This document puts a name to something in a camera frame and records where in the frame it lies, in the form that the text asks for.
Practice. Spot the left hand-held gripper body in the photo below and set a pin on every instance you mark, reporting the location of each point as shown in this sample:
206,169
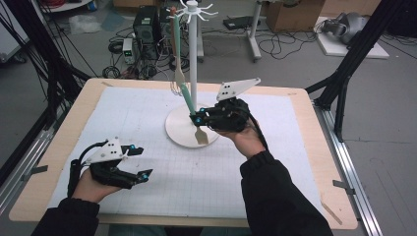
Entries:
106,154

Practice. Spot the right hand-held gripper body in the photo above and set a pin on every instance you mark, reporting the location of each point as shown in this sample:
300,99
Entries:
229,116

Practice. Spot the white utensil rack stand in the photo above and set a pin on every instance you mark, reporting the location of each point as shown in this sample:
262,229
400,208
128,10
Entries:
177,128

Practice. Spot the person's right hand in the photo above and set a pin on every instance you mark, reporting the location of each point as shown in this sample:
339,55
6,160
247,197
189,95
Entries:
247,142

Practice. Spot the person's left hand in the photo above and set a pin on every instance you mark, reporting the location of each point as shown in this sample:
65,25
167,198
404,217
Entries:
88,191

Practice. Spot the white grid mat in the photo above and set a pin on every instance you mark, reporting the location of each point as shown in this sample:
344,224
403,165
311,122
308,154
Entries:
180,183

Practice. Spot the white metal stand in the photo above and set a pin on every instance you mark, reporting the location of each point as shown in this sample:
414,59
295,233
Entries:
254,32

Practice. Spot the black computer tower with fan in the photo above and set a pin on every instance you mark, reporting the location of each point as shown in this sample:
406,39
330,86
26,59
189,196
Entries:
165,32

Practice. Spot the black flat device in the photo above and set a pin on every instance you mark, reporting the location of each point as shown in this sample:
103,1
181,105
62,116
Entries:
239,22

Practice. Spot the white power supply unit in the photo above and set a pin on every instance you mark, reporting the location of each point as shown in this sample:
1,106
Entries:
128,49

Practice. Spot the cardboard box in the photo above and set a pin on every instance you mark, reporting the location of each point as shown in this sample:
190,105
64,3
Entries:
291,14

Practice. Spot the clear plastic bag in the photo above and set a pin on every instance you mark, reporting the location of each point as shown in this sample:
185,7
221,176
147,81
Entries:
85,24

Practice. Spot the white board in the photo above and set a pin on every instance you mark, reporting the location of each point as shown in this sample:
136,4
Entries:
354,50

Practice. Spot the grey headset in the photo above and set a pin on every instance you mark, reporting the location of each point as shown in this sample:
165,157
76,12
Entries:
347,28

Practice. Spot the grey metal bracket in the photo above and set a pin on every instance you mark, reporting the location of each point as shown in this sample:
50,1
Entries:
342,186
37,170

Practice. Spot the aluminium frame rail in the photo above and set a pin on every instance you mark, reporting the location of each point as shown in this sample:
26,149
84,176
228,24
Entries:
354,183
23,164

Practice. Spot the black frame post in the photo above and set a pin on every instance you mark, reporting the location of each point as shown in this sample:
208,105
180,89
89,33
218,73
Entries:
32,39
360,49

